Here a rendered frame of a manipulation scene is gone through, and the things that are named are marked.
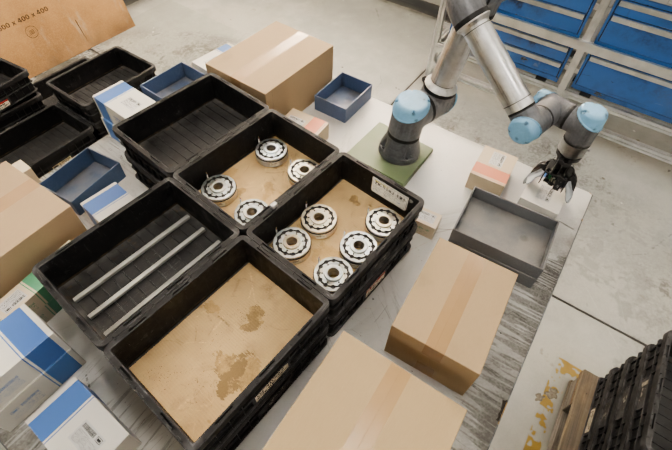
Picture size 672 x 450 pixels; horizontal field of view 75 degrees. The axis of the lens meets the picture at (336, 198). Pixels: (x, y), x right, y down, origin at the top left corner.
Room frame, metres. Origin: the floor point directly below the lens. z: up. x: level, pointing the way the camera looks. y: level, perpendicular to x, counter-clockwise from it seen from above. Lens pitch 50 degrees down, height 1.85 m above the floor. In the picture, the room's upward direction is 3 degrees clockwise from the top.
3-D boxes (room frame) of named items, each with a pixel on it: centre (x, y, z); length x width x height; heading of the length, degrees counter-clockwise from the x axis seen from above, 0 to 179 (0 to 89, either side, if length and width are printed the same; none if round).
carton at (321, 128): (1.24, 0.14, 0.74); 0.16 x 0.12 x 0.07; 61
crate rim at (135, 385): (0.39, 0.24, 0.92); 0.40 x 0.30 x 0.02; 142
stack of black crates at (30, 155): (1.41, 1.35, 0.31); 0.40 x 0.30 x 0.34; 147
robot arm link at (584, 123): (0.95, -0.67, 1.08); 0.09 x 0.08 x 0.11; 45
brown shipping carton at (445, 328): (0.52, -0.31, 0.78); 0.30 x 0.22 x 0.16; 151
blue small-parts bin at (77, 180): (0.96, 0.84, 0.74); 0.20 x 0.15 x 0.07; 154
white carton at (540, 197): (0.96, -0.68, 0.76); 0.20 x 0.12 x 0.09; 147
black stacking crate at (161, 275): (0.58, 0.47, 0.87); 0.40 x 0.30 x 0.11; 142
